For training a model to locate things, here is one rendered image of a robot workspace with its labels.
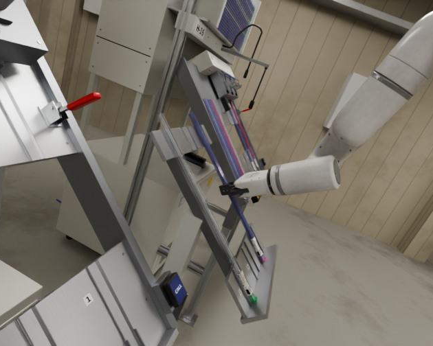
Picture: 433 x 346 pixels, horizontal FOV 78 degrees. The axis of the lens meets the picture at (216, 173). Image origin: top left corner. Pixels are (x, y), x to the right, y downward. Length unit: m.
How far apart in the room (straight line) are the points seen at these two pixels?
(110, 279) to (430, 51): 0.67
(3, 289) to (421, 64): 0.94
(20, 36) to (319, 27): 3.45
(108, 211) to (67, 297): 0.16
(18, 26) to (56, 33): 3.76
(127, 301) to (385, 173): 3.82
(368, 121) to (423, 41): 0.16
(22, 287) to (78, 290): 0.32
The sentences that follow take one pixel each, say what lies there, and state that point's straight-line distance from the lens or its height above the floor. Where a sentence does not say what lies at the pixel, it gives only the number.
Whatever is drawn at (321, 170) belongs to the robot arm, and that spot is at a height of 1.07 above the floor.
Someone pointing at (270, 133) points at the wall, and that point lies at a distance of 3.64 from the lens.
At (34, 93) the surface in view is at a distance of 0.56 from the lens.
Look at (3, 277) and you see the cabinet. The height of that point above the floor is 0.62.
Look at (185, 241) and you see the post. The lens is 0.81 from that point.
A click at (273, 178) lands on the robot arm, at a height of 1.00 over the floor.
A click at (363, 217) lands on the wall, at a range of 4.23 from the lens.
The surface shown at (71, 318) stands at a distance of 0.46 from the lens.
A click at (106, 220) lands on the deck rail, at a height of 0.87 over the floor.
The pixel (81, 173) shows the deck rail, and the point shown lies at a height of 0.94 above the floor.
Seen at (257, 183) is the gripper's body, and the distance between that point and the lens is 0.72.
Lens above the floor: 1.17
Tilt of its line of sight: 18 degrees down
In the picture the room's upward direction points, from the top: 21 degrees clockwise
